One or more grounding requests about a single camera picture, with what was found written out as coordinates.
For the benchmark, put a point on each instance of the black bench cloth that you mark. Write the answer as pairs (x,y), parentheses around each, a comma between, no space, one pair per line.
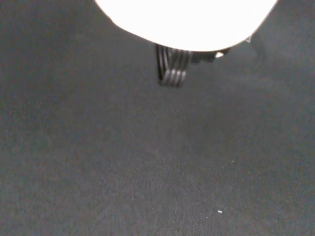
(147,159)

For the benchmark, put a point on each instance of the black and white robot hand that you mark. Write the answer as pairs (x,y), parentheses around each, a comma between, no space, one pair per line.
(184,22)

